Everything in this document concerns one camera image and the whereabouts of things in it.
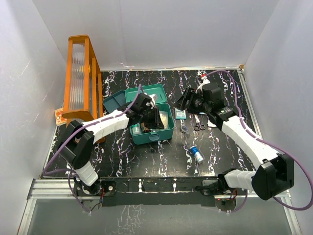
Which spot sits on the white medicine bottle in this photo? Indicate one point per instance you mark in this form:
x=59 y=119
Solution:
x=136 y=129

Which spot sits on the brown orange-cap bottle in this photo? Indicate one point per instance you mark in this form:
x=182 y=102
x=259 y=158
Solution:
x=145 y=128

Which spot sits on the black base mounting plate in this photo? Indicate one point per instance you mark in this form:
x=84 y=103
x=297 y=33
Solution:
x=152 y=191

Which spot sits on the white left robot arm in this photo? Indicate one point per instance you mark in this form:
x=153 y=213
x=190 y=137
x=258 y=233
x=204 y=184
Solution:
x=77 y=145

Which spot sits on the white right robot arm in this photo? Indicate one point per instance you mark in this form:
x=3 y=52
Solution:
x=274 y=172

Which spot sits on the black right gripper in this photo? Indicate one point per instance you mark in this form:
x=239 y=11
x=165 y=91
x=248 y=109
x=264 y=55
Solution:
x=190 y=94

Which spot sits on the black scissors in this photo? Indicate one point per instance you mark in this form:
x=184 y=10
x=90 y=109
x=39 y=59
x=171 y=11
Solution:
x=198 y=126

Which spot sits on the orange card box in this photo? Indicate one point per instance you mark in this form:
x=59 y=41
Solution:
x=59 y=119

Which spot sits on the white blue bandage roll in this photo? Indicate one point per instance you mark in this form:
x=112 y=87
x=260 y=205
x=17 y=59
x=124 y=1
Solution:
x=197 y=155

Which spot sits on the orange wooden rack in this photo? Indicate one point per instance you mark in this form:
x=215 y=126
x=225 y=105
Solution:
x=83 y=84

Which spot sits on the beige gauze bag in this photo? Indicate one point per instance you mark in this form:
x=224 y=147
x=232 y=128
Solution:
x=164 y=116

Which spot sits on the dark teal inner tray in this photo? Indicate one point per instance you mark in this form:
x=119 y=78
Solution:
x=114 y=101

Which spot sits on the teal wipe packet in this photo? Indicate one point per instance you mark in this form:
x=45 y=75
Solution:
x=180 y=114

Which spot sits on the teal medicine box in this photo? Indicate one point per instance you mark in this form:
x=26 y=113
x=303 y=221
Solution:
x=157 y=134

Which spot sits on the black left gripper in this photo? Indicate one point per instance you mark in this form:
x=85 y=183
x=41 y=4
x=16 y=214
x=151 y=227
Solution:
x=159 y=125

